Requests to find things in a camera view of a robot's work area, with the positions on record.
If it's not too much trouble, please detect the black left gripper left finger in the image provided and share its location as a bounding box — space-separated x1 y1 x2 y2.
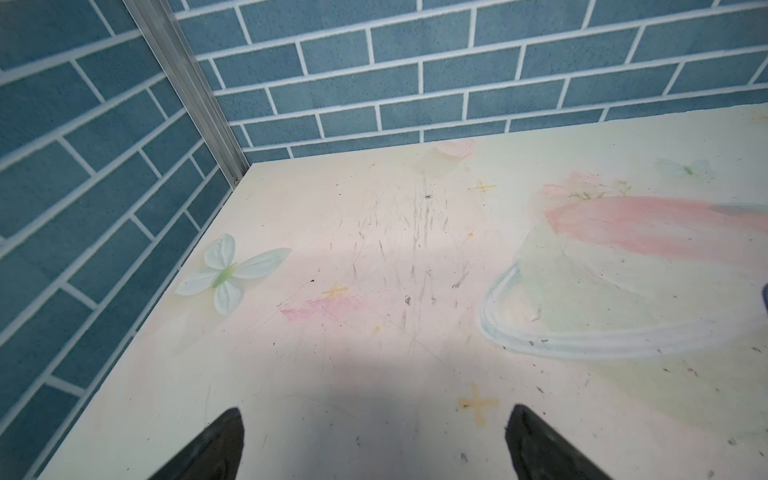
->
150 407 245 480

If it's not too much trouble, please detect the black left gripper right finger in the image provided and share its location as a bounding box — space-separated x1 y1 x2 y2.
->
505 404 610 480

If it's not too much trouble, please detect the aluminium corner post left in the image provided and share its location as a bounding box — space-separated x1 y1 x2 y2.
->
124 0 249 188

